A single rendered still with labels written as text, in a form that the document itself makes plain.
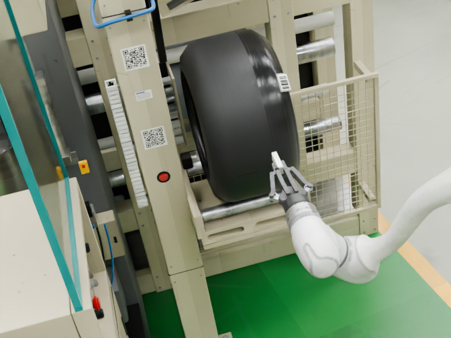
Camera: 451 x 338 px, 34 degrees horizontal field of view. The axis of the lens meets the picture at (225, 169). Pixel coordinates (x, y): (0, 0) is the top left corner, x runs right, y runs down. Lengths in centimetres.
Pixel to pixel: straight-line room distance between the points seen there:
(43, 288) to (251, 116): 81
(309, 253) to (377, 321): 147
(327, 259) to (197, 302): 108
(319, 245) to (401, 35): 370
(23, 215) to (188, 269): 83
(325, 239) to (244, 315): 154
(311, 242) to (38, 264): 70
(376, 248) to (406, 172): 215
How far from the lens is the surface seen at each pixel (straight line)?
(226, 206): 251
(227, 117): 221
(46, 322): 180
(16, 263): 198
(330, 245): 189
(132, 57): 223
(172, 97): 279
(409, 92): 479
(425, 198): 176
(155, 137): 238
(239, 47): 233
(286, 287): 349
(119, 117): 234
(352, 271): 200
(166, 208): 255
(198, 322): 295
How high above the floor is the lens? 250
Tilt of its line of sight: 36 degrees down
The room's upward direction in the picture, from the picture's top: 10 degrees counter-clockwise
